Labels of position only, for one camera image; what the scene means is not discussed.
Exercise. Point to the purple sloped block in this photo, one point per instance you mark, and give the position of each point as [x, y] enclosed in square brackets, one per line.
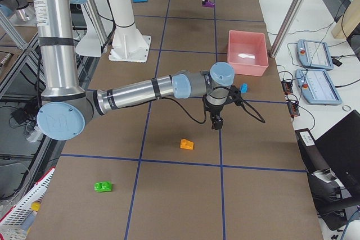
[209, 4]

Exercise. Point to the upper teach pendant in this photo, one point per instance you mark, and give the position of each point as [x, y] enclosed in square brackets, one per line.
[314, 54]

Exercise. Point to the white plastic basket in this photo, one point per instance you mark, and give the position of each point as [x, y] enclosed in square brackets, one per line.
[18, 220]

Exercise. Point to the small blue block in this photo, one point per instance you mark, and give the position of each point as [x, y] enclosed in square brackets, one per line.
[244, 88]

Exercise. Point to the orange sloped block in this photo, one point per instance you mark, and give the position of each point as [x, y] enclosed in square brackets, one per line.
[186, 144]

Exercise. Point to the pink plastic box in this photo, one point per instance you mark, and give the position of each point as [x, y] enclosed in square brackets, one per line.
[247, 52]

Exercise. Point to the lower teach pendant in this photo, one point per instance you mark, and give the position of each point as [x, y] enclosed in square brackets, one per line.
[316, 87]

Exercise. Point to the teach pendant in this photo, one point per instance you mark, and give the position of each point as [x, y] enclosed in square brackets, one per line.
[314, 54]
[316, 87]

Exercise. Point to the aluminium frame post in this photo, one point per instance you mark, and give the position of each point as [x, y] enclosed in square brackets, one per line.
[285, 27]

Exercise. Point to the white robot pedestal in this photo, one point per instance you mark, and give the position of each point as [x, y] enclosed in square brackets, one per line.
[128, 43]

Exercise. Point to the green block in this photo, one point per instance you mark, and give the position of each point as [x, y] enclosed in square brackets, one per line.
[105, 186]

